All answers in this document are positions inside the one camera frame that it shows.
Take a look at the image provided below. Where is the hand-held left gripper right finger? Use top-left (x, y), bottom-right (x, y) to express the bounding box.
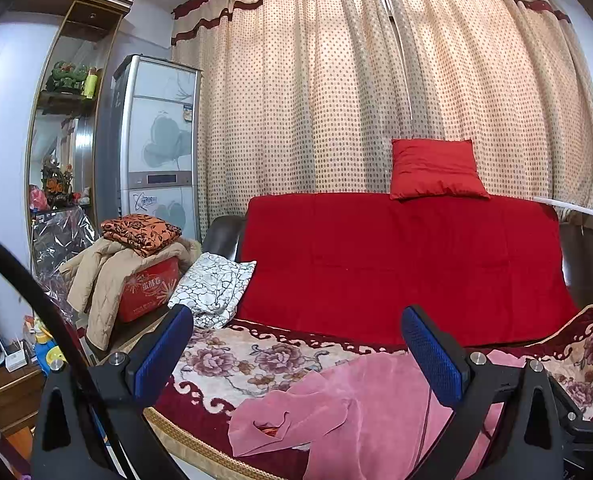
top-left (401, 305), bottom-right (564, 480)

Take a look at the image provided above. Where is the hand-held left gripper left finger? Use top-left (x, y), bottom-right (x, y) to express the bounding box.
top-left (30, 304), bottom-right (194, 480)

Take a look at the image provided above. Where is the pink garment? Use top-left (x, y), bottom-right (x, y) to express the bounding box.
top-left (228, 350), bottom-right (567, 480)

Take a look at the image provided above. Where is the red gift box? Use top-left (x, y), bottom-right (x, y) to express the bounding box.
top-left (118, 257), bottom-right (180, 323)

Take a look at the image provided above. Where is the black and white patterned cloth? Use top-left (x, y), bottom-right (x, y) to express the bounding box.
top-left (168, 252), bottom-right (257, 330)

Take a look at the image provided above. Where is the floral plush blanket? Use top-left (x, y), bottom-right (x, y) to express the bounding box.
top-left (144, 305), bottom-right (593, 480)

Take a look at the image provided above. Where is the beige quilted jacket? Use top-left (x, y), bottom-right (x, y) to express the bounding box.
top-left (59, 237), bottom-right (201, 352)

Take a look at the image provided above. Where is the yellow blue toy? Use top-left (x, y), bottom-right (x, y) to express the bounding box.
top-left (31, 317), bottom-right (70, 376)

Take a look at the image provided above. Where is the red blanket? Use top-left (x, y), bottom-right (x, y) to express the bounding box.
top-left (234, 192), bottom-right (579, 348)

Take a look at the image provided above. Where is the orange black patterned cloth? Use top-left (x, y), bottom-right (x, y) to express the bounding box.
top-left (100, 214), bottom-right (183, 258)

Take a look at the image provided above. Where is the dark leather sofa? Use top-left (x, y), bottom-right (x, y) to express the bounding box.
top-left (201, 207), bottom-right (593, 351)

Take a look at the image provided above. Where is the clear plastic wrap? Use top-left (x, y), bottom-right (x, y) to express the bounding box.
top-left (30, 207), bottom-right (100, 336)

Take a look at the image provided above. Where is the white board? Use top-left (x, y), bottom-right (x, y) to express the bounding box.
top-left (532, 196), bottom-right (593, 218)

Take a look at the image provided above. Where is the wooden side table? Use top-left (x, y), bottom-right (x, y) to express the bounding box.
top-left (0, 360), bottom-right (47, 436)

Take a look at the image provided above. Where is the red pillow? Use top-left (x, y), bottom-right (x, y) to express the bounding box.
top-left (389, 138), bottom-right (490, 201)

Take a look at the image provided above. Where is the flower ornament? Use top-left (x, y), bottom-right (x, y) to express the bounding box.
top-left (40, 157), bottom-right (74, 209)

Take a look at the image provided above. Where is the silver floral refrigerator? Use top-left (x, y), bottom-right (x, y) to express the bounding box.
top-left (96, 54), bottom-right (203, 241)

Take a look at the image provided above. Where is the dotted beige curtain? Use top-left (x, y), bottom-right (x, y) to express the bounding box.
top-left (170, 0), bottom-right (593, 231)

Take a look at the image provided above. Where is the green ornament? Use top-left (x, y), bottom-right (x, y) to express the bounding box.
top-left (46, 60), bottom-right (88, 95)

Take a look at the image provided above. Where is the wooden display cabinet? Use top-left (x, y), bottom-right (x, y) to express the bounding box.
top-left (11, 0), bottom-right (136, 281)

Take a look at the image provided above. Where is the black cable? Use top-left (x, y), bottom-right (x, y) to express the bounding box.
top-left (0, 229), bottom-right (127, 480)

